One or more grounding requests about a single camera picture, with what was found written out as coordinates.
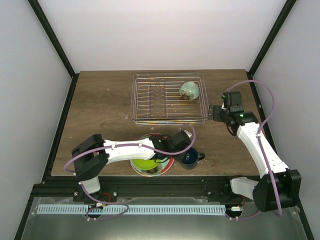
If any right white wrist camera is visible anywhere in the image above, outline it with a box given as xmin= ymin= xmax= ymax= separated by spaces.
xmin=221 ymin=92 xmax=228 ymax=109

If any black frame post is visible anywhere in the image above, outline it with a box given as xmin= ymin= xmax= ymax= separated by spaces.
xmin=247 ymin=0 xmax=298 ymax=76
xmin=26 ymin=0 xmax=77 ymax=79

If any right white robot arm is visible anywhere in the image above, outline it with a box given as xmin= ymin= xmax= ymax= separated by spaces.
xmin=209 ymin=91 xmax=302 ymax=216

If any lime green plate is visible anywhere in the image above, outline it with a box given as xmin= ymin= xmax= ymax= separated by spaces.
xmin=130 ymin=159 xmax=159 ymax=171

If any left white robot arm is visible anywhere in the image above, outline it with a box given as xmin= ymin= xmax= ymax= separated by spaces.
xmin=71 ymin=130 xmax=196 ymax=202

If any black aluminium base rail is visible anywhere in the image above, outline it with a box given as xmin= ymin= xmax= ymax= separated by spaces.
xmin=30 ymin=175 xmax=243 ymax=204

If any pale green ceramic bowl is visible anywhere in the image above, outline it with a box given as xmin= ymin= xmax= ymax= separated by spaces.
xmin=179 ymin=81 xmax=200 ymax=100

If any right black frame post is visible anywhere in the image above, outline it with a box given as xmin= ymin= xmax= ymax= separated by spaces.
xmin=247 ymin=0 xmax=298 ymax=76

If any pale teal floral plate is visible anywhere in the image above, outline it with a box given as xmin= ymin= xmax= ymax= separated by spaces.
xmin=129 ymin=134 xmax=173 ymax=176

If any wire dish rack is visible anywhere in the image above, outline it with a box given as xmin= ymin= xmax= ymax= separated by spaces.
xmin=130 ymin=72 xmax=209 ymax=126

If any left black frame post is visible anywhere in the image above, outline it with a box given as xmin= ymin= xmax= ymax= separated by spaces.
xmin=26 ymin=0 xmax=77 ymax=79

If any dark blue mug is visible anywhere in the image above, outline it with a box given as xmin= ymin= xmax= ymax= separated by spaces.
xmin=180 ymin=147 xmax=206 ymax=170

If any light blue slotted cable duct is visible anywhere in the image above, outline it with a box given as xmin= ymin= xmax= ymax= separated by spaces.
xmin=36 ymin=204 xmax=226 ymax=216

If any red rimmed plate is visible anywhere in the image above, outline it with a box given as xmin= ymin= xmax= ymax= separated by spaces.
xmin=130 ymin=132 xmax=176 ymax=177

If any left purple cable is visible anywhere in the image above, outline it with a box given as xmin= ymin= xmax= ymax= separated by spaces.
xmin=63 ymin=123 xmax=197 ymax=221

